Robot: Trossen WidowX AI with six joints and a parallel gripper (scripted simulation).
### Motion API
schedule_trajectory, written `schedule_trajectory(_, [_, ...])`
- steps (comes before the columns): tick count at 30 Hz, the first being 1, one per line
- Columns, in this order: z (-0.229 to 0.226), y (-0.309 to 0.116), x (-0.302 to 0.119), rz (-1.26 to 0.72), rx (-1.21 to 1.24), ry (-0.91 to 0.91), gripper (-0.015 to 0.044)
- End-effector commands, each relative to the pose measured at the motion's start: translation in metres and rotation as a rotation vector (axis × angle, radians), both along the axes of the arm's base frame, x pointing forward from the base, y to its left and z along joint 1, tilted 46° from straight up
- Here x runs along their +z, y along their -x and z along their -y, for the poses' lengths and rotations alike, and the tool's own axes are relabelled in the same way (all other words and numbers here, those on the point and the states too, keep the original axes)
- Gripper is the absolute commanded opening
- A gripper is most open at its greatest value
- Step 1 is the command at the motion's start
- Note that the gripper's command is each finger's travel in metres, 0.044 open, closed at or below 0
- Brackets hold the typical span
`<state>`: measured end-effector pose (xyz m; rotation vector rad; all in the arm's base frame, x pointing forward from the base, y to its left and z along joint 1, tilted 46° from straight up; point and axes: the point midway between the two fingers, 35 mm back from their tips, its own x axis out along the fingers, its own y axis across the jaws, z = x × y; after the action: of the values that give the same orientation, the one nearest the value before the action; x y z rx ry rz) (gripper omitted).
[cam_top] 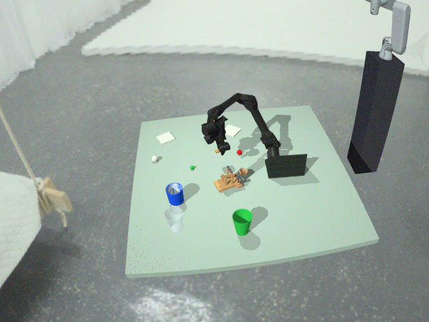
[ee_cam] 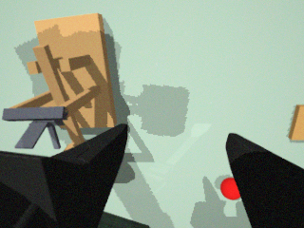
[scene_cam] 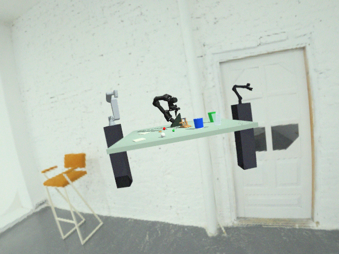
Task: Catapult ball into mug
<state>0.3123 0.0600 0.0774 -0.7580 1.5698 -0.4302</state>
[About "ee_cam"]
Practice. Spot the red ball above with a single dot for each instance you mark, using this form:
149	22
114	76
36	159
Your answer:
228	189

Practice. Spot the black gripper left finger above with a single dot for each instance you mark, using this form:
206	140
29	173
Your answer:
73	186

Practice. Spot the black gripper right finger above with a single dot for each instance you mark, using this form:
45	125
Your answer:
271	188

